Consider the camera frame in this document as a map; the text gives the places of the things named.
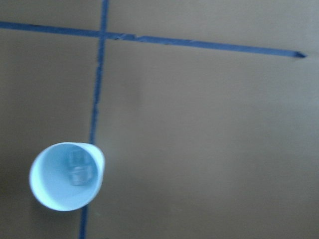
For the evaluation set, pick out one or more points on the light blue paper cup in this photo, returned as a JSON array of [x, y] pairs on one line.
[[49, 177]]

